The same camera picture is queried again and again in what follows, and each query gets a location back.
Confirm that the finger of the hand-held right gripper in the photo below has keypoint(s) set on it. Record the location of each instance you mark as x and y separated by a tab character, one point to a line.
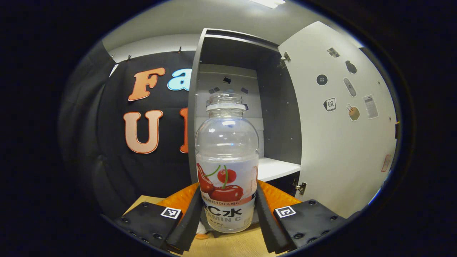
397	130

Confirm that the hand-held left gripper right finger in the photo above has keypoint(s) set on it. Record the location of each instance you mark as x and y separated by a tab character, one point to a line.
273	232

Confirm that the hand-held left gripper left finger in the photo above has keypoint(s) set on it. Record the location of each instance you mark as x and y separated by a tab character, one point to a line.
185	228

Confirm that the clear bottle with red label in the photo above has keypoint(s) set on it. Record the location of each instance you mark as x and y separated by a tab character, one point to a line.
226	142

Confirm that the metal door hinge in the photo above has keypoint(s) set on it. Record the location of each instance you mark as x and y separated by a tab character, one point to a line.
285	59
300	187

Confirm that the white cabinet shelf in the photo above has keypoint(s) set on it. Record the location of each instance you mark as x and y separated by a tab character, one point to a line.
275	168

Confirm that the penguin plush toy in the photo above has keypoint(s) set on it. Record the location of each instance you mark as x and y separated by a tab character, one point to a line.
202	235

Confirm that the black backdrop cloth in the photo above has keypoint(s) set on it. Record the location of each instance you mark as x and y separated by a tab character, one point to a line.
107	160

